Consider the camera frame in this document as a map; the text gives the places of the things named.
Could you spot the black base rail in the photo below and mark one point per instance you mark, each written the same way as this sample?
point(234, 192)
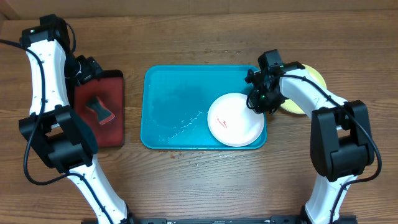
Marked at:
point(217, 221)

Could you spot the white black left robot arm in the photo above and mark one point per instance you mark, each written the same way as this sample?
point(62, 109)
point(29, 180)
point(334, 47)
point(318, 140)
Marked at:
point(53, 129)

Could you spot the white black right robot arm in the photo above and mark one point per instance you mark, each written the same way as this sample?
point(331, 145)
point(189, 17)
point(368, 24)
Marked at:
point(342, 149)

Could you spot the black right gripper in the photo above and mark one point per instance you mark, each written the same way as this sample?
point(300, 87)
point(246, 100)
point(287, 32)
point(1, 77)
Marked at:
point(255, 99)

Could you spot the black and pink sponge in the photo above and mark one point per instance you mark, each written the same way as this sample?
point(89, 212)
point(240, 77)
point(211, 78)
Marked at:
point(103, 114)

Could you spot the teal plastic tray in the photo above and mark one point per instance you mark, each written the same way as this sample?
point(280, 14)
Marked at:
point(176, 100)

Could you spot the yellow-green plate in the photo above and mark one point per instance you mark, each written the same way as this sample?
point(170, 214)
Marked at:
point(289, 105)

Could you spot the dark red-lined small tray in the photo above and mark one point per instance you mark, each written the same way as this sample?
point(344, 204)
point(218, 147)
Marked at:
point(110, 89)

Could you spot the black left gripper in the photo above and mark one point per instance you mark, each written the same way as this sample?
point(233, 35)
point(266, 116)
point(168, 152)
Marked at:
point(91, 68)

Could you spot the white pink plate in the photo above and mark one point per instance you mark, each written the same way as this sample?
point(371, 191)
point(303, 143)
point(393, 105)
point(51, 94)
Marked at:
point(233, 124)

